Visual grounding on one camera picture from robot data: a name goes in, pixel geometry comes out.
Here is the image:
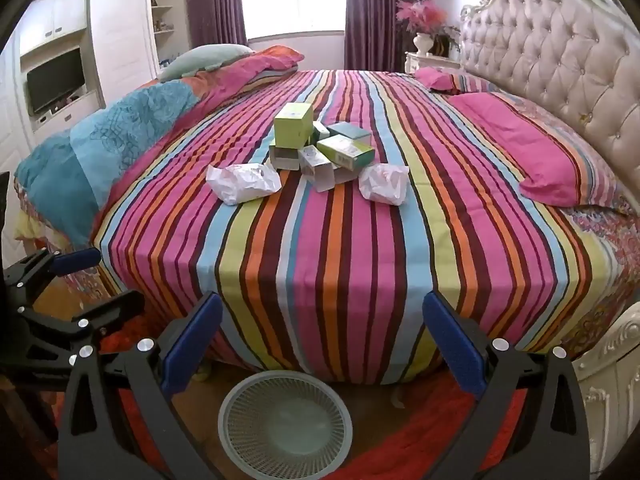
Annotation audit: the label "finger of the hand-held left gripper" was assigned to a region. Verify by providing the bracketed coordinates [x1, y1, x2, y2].
[15, 291, 147, 376]
[2, 247, 102, 311]

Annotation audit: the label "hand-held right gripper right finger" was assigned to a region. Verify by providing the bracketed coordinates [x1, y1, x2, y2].
[421, 290, 591, 480]

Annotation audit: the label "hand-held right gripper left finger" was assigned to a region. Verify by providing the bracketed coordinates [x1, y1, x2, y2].
[57, 290, 226, 480]

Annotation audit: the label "grey mesh waste basket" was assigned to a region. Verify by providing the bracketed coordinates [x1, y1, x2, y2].
[218, 371, 353, 480]

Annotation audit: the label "white plastic bag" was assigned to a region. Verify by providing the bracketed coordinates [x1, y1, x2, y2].
[358, 162, 411, 206]
[206, 162, 282, 206]

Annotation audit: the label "plain white box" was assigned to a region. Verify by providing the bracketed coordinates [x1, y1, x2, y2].
[269, 144, 302, 171]

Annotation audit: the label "grey white box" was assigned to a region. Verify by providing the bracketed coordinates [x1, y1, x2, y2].
[298, 145, 337, 192]

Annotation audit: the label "teal box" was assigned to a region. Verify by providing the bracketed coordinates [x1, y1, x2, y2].
[327, 121, 372, 147]

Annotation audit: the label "tall lime green box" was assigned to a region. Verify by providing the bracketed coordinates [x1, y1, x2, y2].
[274, 102, 314, 150]

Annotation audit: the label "blue patterned quilt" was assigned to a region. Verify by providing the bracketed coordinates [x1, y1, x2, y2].
[14, 80, 201, 248]

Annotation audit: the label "red rug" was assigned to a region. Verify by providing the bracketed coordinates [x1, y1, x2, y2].
[85, 310, 531, 480]

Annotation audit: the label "striped bed sheet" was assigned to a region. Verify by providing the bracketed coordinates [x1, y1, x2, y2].
[92, 69, 626, 386]

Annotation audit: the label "floral bed sheet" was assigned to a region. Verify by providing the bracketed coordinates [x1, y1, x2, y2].
[550, 180, 640, 361]

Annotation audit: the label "black television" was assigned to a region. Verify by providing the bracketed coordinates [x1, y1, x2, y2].
[26, 49, 86, 115]

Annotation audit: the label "large pink pillow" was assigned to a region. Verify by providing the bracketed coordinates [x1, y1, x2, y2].
[447, 91, 626, 208]

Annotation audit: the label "pale green pillow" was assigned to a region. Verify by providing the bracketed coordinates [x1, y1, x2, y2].
[157, 44, 255, 82]

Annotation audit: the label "pink orange folded quilt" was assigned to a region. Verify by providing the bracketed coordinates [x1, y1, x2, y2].
[197, 46, 305, 93]

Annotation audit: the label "white ornate nightstand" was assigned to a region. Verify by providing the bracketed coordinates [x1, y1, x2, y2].
[404, 51, 463, 75]

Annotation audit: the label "tufted beige headboard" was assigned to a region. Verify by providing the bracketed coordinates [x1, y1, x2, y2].
[459, 0, 640, 211]

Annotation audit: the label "purple curtain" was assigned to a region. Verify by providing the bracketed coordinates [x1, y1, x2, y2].
[346, 0, 407, 73]
[186, 0, 248, 50]

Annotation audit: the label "pink feather flowers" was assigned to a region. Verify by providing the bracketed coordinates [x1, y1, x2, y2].
[396, 0, 461, 41]

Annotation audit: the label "white ornate bed frame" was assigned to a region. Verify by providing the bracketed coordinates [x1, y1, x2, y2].
[570, 300, 640, 480]

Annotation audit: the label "white wall cabinet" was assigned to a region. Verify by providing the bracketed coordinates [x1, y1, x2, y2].
[0, 0, 190, 196]

